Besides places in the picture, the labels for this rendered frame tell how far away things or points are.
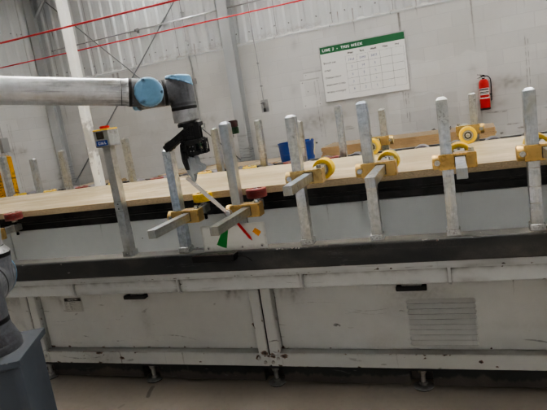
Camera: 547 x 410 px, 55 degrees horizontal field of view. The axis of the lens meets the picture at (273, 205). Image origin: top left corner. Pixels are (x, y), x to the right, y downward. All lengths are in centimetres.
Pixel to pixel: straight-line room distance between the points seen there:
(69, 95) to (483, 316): 165
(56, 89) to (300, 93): 783
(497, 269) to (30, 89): 157
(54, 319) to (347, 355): 150
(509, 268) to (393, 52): 729
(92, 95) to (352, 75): 759
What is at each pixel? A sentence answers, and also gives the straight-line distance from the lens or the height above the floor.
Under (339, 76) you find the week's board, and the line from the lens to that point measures 914.
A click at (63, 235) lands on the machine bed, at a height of 76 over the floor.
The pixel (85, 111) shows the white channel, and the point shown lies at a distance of 343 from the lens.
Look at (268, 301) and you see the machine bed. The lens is 227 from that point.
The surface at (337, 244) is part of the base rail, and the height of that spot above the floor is 70.
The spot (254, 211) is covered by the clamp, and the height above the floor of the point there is 84.
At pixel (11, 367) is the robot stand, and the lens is 175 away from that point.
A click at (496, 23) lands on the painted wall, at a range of 889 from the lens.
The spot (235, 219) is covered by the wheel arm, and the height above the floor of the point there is 85.
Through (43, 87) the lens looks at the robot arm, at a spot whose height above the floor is 136.
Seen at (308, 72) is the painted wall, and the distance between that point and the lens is 932.
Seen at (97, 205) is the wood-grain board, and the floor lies 89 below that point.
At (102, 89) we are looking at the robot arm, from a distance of 173.
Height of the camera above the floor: 119
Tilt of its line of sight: 10 degrees down
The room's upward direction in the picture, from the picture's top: 9 degrees counter-clockwise
